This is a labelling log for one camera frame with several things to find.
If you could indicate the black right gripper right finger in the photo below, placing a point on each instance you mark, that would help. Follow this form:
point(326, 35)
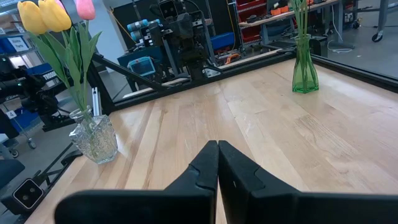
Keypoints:
point(280, 208)

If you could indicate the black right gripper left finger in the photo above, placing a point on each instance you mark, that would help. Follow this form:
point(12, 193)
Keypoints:
point(174, 205)

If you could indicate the pink artificial tulip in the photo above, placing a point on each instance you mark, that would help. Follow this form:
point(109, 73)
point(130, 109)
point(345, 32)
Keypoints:
point(61, 3)
point(85, 7)

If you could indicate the green glass vase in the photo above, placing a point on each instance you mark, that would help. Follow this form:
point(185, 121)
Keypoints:
point(304, 81)

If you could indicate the yellow artificial tulip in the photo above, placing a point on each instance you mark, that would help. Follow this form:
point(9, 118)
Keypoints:
point(31, 17)
point(54, 14)

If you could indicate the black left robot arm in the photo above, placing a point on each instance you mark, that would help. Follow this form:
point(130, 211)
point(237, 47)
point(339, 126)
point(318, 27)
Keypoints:
point(194, 59)

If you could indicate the clear cut-glass vase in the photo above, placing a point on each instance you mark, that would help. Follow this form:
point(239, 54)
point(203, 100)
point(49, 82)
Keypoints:
point(94, 143)

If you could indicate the blue storage bin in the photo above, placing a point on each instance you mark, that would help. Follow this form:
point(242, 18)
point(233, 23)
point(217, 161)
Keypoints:
point(222, 40)

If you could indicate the teal grey equipment cart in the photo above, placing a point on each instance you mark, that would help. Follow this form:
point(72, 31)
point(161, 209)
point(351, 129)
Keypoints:
point(140, 53)

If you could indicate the red bin storage rack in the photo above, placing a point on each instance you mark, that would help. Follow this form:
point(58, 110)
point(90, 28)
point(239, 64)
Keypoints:
point(248, 4)

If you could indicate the wooden workbench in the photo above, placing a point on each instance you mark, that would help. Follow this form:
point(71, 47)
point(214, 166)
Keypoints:
point(295, 12)

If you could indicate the white label sign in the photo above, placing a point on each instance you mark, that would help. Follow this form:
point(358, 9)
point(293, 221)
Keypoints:
point(18, 43)

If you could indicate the grey cart leg with caster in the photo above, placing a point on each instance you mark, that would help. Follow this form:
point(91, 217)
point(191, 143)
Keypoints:
point(384, 15)

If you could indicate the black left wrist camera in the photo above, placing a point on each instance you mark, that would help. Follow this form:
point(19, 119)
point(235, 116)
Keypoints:
point(168, 8)

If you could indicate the black aluminium table frame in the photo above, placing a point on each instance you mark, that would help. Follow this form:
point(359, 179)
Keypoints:
point(248, 67)

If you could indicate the silver aluminium extrusion post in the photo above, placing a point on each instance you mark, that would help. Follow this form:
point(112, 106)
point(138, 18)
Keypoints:
point(96, 101)

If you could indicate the black white depth camera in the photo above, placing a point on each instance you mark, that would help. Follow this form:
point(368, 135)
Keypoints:
point(28, 193)

